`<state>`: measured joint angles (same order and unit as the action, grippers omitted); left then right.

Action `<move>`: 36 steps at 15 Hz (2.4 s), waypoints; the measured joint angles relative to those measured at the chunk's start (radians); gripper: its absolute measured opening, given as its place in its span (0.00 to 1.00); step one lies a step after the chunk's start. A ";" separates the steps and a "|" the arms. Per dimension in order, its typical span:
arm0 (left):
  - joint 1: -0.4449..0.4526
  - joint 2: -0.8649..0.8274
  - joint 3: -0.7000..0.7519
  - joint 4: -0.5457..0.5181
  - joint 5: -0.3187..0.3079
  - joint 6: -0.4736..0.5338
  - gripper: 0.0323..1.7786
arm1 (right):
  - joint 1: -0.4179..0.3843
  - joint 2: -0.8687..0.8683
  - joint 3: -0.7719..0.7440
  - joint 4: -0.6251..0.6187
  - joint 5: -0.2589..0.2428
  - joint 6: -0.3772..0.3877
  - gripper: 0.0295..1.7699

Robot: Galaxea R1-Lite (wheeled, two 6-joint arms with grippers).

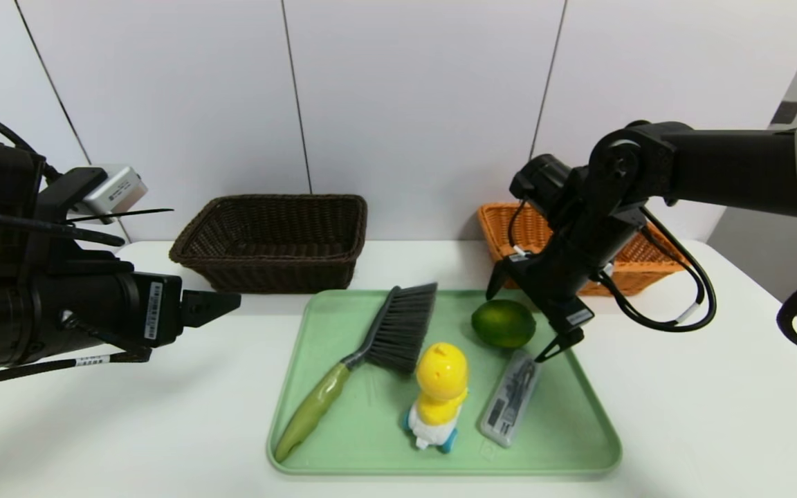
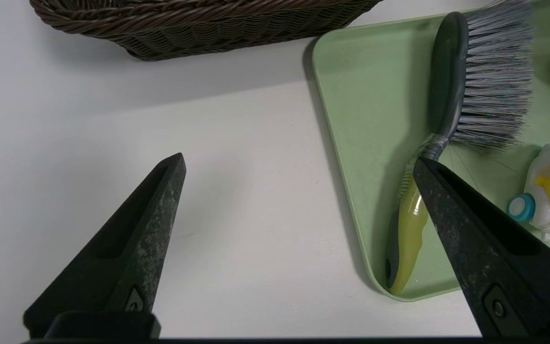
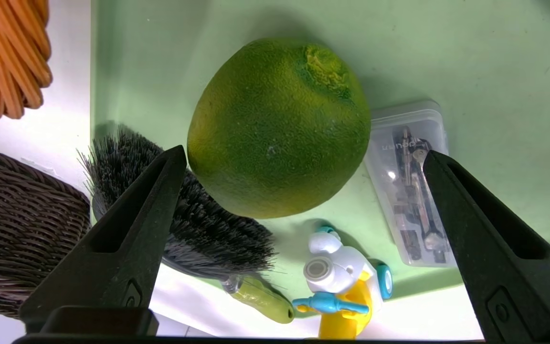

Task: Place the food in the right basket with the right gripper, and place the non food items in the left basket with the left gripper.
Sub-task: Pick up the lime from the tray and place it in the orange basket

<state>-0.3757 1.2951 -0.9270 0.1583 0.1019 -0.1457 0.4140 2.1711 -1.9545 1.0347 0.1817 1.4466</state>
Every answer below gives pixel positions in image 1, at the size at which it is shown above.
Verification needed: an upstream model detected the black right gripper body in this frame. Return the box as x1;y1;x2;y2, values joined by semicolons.
500;214;642;334

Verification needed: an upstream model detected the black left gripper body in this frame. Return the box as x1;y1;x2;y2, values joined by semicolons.
41;270;183;349

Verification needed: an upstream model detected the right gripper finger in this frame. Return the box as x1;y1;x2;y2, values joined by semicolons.
534;326;585;363
485;259;510;301

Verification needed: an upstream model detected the green lime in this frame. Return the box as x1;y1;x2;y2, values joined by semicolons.
471;299;538;349

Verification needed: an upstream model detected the yellow duck toy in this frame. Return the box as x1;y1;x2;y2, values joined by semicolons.
403;342;470;454

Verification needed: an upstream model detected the grey brush with green handle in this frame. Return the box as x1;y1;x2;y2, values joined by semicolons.
274;282;439;463

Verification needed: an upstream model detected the orange wicker basket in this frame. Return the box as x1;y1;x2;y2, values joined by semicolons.
476;202;688;298

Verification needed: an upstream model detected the dark brown wicker basket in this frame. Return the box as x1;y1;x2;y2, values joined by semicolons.
168;194;369;294

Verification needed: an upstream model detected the clear plastic compass case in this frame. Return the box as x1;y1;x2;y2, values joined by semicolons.
479;349;543;448

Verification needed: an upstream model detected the black zip tie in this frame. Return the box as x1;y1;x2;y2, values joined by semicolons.
65;207;175;224

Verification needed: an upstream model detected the light green plastic tray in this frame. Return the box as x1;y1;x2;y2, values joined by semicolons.
267;288;622;477

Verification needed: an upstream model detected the thin cable with white tag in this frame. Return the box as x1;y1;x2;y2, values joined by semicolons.
0;349;154;388

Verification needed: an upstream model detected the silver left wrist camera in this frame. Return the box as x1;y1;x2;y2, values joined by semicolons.
82;165;149;224

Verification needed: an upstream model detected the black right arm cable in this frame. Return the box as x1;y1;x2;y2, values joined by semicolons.
596;206;717;333

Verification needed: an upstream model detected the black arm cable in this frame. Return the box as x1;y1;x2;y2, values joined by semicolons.
596;206;717;333
0;106;127;248

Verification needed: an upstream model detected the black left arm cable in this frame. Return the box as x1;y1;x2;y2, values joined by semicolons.
0;106;127;248

